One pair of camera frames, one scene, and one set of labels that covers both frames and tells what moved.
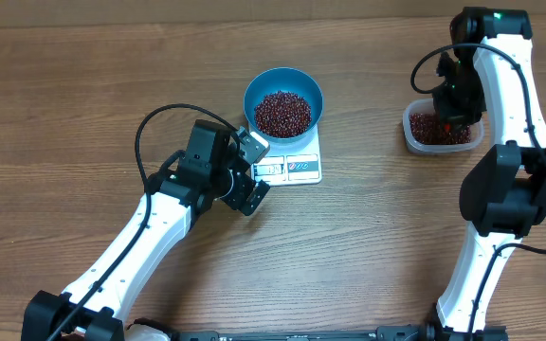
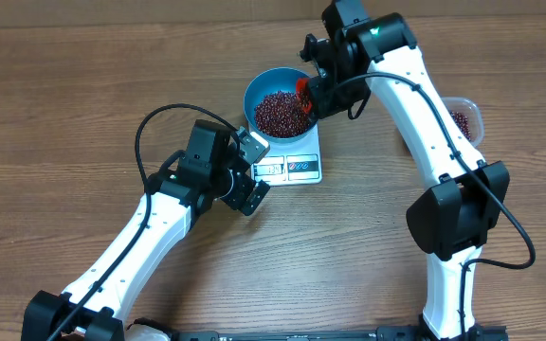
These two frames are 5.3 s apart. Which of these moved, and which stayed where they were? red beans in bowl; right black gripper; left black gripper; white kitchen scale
Moved: right black gripper
Stayed: left black gripper; red beans in bowl; white kitchen scale
